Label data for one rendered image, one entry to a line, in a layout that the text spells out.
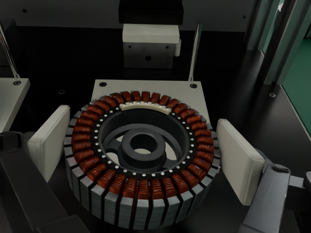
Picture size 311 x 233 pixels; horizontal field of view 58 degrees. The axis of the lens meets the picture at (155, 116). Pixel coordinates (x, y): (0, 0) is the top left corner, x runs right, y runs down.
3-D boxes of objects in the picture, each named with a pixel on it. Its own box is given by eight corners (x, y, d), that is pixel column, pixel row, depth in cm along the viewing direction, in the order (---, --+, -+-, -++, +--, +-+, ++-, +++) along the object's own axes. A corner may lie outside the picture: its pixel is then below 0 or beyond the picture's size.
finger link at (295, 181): (276, 188, 14) (334, 192, 14) (241, 146, 18) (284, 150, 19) (270, 214, 14) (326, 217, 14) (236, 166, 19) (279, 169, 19)
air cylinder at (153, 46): (171, 69, 44) (175, 37, 40) (124, 68, 44) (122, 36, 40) (170, 52, 48) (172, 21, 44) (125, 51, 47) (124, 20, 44)
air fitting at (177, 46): (179, 58, 44) (181, 41, 42) (172, 58, 44) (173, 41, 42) (178, 55, 45) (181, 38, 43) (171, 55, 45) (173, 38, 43)
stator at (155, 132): (220, 237, 19) (239, 208, 16) (49, 229, 18) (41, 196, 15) (199, 123, 27) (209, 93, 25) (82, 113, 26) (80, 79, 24)
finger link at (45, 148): (41, 195, 15) (27, 194, 15) (69, 142, 21) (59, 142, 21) (41, 142, 14) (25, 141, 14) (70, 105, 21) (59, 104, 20)
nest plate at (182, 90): (218, 174, 30) (220, 167, 30) (78, 173, 30) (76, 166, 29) (199, 87, 41) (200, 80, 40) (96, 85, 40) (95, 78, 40)
